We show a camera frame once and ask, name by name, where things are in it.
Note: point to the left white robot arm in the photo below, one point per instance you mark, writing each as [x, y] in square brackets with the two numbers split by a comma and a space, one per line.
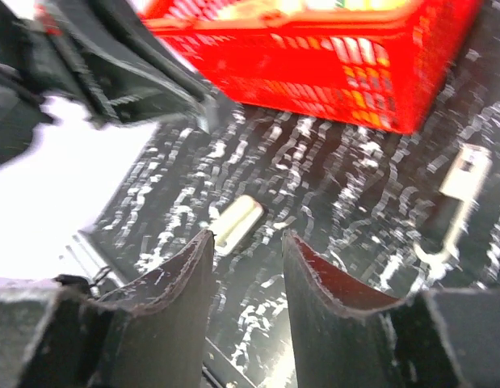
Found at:
[61, 182]

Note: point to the red plastic basket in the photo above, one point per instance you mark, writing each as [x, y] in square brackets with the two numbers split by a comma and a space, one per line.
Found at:
[381, 69]

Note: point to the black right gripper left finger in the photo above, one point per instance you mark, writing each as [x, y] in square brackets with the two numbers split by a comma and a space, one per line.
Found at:
[148, 333]

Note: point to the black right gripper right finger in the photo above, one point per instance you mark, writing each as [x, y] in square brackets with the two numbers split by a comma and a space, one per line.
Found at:
[347, 334]

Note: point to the silver staple strip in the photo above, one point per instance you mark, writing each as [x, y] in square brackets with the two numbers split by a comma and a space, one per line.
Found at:
[235, 223]

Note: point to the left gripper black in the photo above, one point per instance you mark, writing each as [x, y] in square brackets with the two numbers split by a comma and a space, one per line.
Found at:
[98, 53]

